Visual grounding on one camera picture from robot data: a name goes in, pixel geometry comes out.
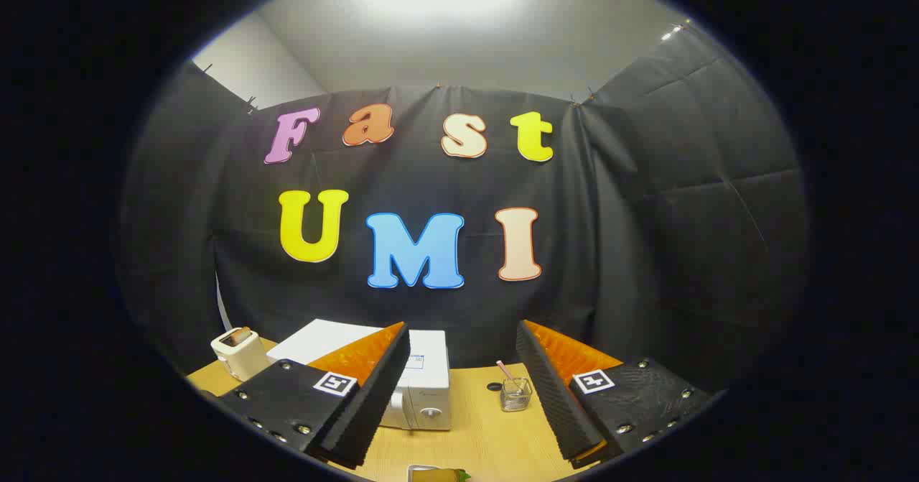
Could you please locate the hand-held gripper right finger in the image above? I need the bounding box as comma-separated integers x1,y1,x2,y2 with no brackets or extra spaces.
515,319,719,470

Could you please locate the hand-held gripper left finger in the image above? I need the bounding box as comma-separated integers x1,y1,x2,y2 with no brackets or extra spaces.
215,320,411,471

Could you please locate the white microwave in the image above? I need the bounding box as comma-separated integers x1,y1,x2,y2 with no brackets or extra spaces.
267,318,452,432

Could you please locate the brown bread lettuce sandwich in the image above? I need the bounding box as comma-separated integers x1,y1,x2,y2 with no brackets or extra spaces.
407,465,472,482

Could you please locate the white toaster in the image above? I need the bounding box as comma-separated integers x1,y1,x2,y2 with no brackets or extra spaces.
210,326,272,382

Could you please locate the black backdrop cloth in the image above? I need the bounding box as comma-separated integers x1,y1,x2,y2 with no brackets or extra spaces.
118,26,808,397

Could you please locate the wire mesh utensil holder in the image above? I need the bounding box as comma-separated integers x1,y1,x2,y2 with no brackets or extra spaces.
500,377,533,412

